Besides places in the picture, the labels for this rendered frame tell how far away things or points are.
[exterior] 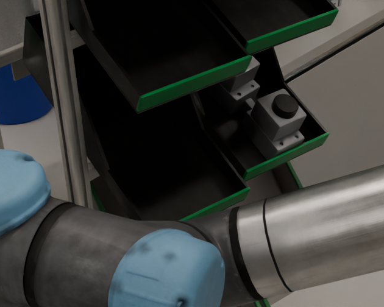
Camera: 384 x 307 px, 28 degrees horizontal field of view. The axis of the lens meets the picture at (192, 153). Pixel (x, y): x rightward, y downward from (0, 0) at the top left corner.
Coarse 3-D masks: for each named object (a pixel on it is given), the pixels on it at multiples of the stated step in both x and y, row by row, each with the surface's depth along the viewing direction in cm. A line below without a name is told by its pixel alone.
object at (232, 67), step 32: (96, 0) 78; (128, 0) 79; (160, 0) 80; (192, 0) 80; (96, 32) 75; (128, 32) 76; (160, 32) 77; (192, 32) 78; (224, 32) 77; (128, 64) 74; (160, 64) 75; (192, 64) 76; (224, 64) 74; (128, 96) 71; (160, 96) 71
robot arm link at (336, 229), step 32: (288, 192) 58; (320, 192) 56; (352, 192) 54; (192, 224) 57; (224, 224) 58; (256, 224) 56; (288, 224) 55; (320, 224) 54; (352, 224) 54; (224, 256) 57; (256, 256) 56; (288, 256) 55; (320, 256) 55; (352, 256) 54; (224, 288) 57; (256, 288) 57; (288, 288) 57
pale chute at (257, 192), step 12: (276, 168) 105; (288, 168) 102; (252, 180) 104; (264, 180) 105; (276, 180) 105; (288, 180) 103; (252, 192) 103; (264, 192) 104; (276, 192) 105; (240, 204) 102; (264, 300) 94; (276, 300) 100
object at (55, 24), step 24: (48, 0) 71; (48, 24) 73; (48, 48) 74; (72, 48) 75; (72, 72) 76; (72, 96) 78; (72, 120) 78; (0, 144) 95; (72, 144) 80; (72, 168) 81; (72, 192) 84
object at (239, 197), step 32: (32, 32) 84; (32, 64) 88; (96, 64) 92; (96, 96) 89; (192, 96) 87; (96, 128) 87; (128, 128) 88; (160, 128) 89; (192, 128) 89; (96, 160) 83; (128, 160) 85; (160, 160) 86; (192, 160) 87; (224, 160) 86; (128, 192) 83; (160, 192) 83; (192, 192) 84; (224, 192) 85
